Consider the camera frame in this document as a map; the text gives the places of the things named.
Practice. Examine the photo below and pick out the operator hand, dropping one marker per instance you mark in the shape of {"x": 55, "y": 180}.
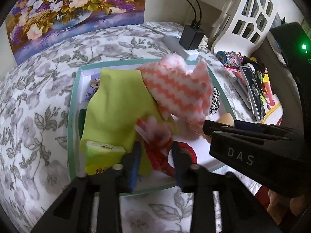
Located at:
{"x": 279, "y": 205}

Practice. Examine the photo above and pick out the beige makeup sponge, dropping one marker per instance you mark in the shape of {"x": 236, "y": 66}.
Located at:
{"x": 225, "y": 120}

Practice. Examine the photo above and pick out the purple cartoon tissue pack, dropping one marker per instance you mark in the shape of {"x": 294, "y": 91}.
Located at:
{"x": 93, "y": 87}

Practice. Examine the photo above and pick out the green yellow scrub sponge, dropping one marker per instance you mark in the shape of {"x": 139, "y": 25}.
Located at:
{"x": 81, "y": 122}

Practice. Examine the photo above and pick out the black power adapter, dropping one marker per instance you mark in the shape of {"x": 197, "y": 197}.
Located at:
{"x": 191, "y": 37}

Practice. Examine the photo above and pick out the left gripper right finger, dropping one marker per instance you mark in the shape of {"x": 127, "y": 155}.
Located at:
{"x": 240, "y": 210}

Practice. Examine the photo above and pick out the floral grey white tablecloth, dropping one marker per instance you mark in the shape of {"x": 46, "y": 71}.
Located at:
{"x": 35, "y": 99}

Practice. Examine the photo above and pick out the floral painting canvas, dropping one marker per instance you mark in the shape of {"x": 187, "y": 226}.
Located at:
{"x": 35, "y": 25}

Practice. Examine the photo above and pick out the white power strip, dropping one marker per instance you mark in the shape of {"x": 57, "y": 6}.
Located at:
{"x": 172, "y": 42}

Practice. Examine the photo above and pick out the lime green cloth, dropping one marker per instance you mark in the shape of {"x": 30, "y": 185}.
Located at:
{"x": 112, "y": 112}

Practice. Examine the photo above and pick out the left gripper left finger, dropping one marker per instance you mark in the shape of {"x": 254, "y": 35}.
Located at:
{"x": 72, "y": 210}

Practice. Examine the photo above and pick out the black smartphone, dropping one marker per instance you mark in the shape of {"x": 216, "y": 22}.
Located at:
{"x": 253, "y": 93}

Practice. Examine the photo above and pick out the pink white chevron cloth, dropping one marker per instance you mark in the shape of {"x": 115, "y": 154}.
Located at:
{"x": 178, "y": 91}

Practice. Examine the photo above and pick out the leopard print scrunchie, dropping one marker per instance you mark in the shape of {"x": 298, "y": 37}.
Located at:
{"x": 215, "y": 103}

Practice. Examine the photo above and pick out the small green tissue pack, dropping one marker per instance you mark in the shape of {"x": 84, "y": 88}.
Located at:
{"x": 100, "y": 156}

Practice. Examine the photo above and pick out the pile of colourful stationery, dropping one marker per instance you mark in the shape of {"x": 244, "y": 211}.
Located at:
{"x": 272, "y": 105}

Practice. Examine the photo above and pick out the white box with teal rim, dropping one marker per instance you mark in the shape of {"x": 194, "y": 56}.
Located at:
{"x": 156, "y": 181}

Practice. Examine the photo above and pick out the red pink scrunchie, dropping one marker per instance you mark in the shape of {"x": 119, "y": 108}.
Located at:
{"x": 157, "y": 138}

